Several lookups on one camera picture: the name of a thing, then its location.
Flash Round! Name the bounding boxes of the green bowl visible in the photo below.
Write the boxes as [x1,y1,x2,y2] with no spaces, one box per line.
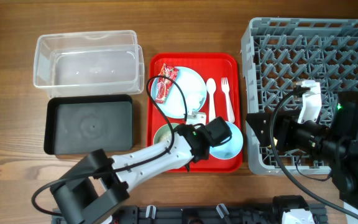
[153,124,172,146]

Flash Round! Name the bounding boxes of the left black camera cable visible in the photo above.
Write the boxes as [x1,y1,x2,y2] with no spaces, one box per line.
[31,75,198,217]

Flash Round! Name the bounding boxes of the black plastic tray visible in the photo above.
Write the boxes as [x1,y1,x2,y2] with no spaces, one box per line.
[44,95,134,155]

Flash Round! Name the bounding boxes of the white plastic spoon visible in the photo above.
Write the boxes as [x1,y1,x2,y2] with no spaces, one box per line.
[206,78,216,121]

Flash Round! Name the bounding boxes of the clear plastic waste bin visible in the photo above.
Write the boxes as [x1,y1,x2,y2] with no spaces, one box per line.
[33,30,145,98]

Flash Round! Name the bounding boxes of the yellow plastic cup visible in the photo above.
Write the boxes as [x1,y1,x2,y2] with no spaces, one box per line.
[273,138,278,147]

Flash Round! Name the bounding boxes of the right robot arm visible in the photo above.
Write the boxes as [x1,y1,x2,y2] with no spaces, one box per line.
[246,87,358,220]

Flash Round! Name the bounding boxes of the red serving tray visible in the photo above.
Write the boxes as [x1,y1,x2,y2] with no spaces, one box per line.
[146,52,243,173]

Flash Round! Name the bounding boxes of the right black camera cable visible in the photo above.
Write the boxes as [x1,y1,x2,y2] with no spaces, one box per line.
[268,86,358,224]

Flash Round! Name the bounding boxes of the white plastic fork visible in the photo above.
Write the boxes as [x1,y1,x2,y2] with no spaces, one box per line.
[221,77,235,123]

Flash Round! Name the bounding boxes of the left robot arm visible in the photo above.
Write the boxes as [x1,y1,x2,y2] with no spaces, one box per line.
[50,117,232,223]

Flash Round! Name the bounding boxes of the light blue bowl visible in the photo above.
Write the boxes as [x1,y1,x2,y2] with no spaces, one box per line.
[209,121,244,160]

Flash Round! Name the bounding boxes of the grey dishwasher rack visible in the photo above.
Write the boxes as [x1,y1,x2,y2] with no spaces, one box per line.
[240,17,358,176]

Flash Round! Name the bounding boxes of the red snack wrapper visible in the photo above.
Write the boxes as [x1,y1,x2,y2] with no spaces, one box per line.
[155,64,178,103]

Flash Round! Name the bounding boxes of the white napkin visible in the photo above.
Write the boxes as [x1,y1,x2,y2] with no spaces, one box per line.
[186,93,204,111]

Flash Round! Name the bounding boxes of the light blue plate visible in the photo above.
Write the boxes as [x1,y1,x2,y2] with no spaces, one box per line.
[150,67,207,119]

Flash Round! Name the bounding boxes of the white rice pile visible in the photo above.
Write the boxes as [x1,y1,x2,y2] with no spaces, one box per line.
[159,130,172,141]

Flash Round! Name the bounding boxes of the black camera cable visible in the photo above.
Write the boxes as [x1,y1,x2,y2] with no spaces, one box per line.
[31,75,198,217]
[268,86,358,224]

